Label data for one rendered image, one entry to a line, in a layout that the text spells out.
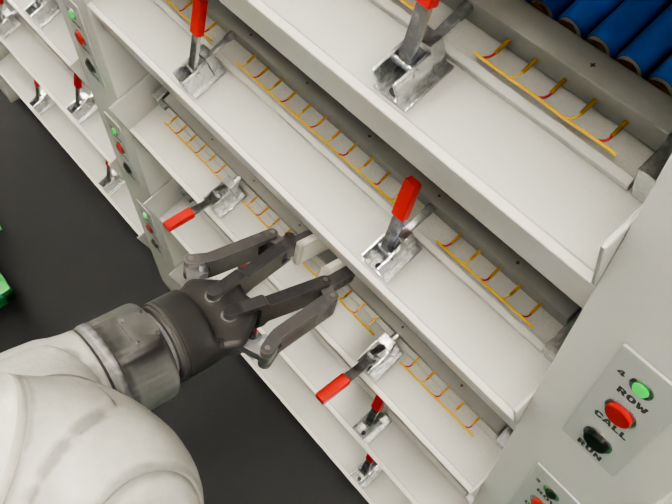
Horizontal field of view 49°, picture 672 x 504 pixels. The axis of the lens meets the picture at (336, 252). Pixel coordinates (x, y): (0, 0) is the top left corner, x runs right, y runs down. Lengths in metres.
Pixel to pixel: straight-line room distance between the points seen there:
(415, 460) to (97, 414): 0.56
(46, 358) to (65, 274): 0.91
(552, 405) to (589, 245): 0.14
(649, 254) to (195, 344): 0.39
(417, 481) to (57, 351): 0.49
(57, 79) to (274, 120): 0.73
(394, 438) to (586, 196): 0.58
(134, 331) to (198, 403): 0.70
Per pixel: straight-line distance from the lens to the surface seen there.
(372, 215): 0.62
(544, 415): 0.52
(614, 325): 0.40
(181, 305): 0.64
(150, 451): 0.42
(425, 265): 0.60
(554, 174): 0.42
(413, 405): 0.76
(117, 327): 0.62
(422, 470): 0.93
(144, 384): 0.61
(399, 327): 0.75
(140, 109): 0.98
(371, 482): 1.13
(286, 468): 1.25
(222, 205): 0.87
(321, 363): 0.98
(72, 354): 0.60
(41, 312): 1.47
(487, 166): 0.42
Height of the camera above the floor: 1.20
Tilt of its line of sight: 57 degrees down
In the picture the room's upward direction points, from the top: straight up
